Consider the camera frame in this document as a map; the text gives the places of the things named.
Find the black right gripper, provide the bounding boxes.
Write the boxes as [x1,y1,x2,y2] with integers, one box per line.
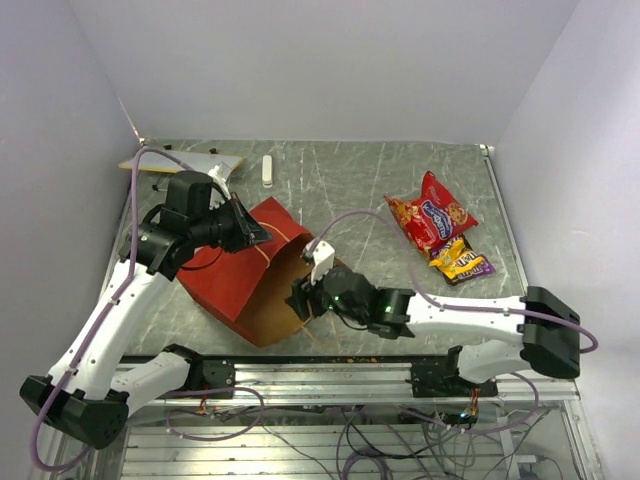
[286,259,367,325]

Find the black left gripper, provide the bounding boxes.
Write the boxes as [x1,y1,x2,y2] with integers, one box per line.
[189,191,273,253]

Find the red brown paper bag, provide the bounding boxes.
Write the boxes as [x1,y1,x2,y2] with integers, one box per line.
[177,197,313,348]

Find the purple snack packet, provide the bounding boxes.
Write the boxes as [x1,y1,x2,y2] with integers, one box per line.
[430,236,464,260]

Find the red snack packet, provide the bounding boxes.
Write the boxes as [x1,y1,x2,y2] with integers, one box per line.
[419,171,478,240]

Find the orange red chips packet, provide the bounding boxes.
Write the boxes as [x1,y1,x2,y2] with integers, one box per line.
[384,196,453,257]

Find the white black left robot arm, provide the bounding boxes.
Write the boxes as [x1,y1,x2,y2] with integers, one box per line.
[20,170,272,450]

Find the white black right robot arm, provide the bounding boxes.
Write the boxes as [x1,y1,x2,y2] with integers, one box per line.
[286,266,581,396]

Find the white marker pen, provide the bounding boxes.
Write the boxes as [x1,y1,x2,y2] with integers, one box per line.
[261,155,274,188]

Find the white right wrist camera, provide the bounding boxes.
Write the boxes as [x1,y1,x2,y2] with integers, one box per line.
[302,239,335,285]

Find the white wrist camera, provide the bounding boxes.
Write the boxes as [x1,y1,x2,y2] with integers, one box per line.
[207,164,231,200]
[302,239,335,285]

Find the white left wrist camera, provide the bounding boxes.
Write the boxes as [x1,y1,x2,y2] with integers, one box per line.
[207,164,231,200]

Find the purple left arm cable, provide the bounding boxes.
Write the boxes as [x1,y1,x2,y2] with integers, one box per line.
[29,147,196,472]

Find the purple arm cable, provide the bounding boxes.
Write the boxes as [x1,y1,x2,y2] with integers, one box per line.
[307,209,599,354]
[29,147,196,472]

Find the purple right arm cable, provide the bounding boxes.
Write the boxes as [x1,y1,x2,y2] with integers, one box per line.
[307,209,599,354]

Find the aluminium frame rail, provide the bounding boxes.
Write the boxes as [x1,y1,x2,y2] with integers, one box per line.
[124,355,581,406]

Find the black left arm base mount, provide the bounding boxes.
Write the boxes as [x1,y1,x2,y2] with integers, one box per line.
[163,357,236,399]

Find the loose cables under frame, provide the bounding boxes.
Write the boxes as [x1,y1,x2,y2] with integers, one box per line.
[164,384,551,480]

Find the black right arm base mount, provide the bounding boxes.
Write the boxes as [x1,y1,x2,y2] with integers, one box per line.
[407,355,498,399]

